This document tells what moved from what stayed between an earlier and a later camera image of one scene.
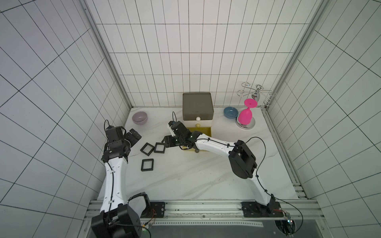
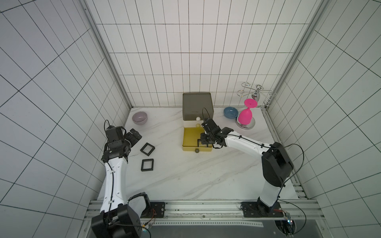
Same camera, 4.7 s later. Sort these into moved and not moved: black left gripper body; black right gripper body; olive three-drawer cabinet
Moved: black right gripper body
Not moved: olive three-drawer cabinet; black left gripper body
